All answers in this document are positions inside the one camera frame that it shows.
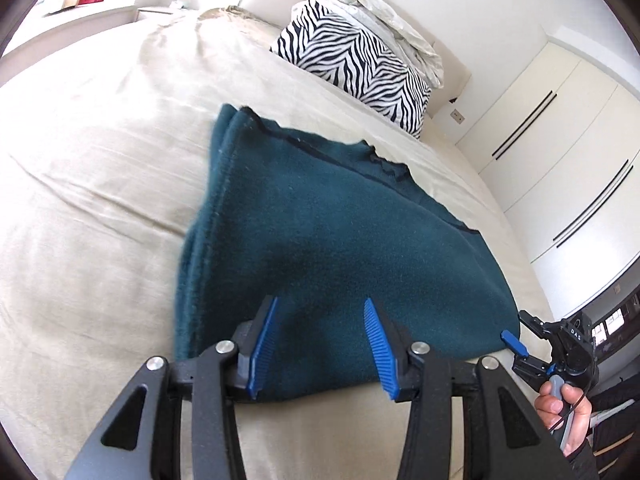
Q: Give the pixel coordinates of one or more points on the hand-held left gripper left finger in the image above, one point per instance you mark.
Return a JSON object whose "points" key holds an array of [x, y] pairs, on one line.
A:
{"points": [[262, 345]]}

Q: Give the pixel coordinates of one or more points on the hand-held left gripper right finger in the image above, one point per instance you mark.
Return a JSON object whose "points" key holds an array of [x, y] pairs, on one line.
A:
{"points": [[381, 352]]}

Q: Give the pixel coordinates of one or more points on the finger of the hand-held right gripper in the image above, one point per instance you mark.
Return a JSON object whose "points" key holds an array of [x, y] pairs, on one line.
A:
{"points": [[537, 329], [514, 342]]}

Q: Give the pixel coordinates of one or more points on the dark teal sweater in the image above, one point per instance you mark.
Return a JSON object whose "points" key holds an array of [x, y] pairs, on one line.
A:
{"points": [[325, 235]]}

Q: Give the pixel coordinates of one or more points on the person's right forearm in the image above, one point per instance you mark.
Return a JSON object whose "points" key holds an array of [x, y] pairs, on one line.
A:
{"points": [[585, 465]]}

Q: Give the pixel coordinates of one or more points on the person's right hand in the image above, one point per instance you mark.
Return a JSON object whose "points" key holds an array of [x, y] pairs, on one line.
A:
{"points": [[582, 415]]}

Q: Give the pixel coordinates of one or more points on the dark cabinet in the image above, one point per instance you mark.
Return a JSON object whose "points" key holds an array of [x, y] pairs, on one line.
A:
{"points": [[607, 325]]}

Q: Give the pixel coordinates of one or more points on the white wardrobe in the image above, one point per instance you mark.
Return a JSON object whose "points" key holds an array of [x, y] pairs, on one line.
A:
{"points": [[560, 160]]}

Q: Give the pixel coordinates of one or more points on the beige bed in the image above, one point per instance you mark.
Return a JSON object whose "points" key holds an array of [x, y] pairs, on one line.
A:
{"points": [[100, 185]]}

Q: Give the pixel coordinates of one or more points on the zebra print pillow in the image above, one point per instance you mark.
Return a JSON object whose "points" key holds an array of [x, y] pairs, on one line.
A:
{"points": [[350, 60]]}

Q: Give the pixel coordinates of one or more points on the folded white duvet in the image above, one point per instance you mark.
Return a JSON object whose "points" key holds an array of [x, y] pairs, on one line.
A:
{"points": [[395, 25]]}

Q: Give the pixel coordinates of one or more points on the white nightstand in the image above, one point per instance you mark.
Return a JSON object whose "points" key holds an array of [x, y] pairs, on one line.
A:
{"points": [[160, 12]]}

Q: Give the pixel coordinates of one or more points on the wall switch plate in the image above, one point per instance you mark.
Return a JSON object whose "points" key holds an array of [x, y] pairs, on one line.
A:
{"points": [[458, 116]]}

